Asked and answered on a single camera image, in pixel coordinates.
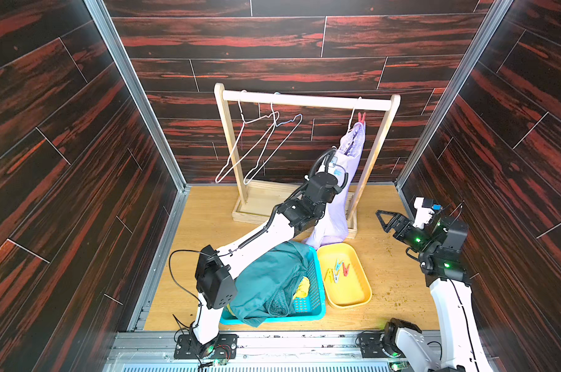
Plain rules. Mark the red clothespin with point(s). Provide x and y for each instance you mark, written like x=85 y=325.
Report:
x=345 y=269

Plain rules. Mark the blue wire hanger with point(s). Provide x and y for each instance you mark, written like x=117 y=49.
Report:
x=276 y=134

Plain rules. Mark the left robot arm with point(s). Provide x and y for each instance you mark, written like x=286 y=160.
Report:
x=217 y=270

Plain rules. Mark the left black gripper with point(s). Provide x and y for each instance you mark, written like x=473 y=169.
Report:
x=331 y=187

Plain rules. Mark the yellow clothespin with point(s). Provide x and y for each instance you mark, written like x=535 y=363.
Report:
x=329 y=275

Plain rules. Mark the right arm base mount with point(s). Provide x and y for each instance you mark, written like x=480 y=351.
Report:
x=374 y=344

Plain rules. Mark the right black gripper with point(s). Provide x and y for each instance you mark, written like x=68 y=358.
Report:
x=402 y=227

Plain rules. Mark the wooden clothes rack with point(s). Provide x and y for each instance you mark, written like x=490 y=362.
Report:
x=256 y=198

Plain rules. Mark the turquoise plastic basket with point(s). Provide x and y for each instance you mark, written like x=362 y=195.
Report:
x=306 y=310

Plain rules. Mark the lilac shorts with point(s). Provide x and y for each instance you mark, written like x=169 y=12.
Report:
x=332 y=228

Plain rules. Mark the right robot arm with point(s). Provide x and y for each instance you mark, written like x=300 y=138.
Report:
x=438 y=254

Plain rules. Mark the yellow plastic tray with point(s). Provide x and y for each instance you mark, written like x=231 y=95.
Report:
x=351 y=291

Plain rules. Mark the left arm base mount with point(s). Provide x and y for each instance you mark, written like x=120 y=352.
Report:
x=223 y=347

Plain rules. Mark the green shorts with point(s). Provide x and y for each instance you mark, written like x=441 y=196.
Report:
x=267 y=286

